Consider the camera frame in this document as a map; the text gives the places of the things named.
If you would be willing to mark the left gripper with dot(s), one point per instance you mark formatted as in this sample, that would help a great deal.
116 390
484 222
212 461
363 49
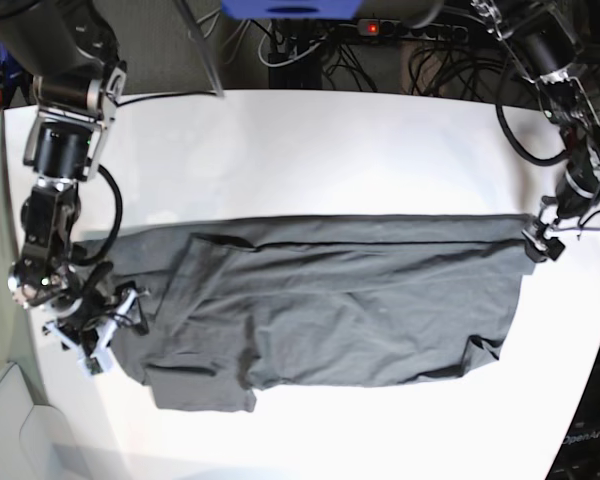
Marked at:
553 248

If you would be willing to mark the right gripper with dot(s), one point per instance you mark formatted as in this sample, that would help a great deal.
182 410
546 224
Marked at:
93 325

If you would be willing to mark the dark grey t-shirt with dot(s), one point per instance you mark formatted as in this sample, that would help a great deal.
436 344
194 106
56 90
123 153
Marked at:
238 306

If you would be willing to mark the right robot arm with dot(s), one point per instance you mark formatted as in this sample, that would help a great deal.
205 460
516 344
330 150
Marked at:
72 53

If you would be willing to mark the grey chair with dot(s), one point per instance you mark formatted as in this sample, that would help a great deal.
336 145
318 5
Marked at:
35 440

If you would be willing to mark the black power strip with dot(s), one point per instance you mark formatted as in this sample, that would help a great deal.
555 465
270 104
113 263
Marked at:
395 30

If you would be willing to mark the blue box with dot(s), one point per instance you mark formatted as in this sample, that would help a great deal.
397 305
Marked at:
291 9

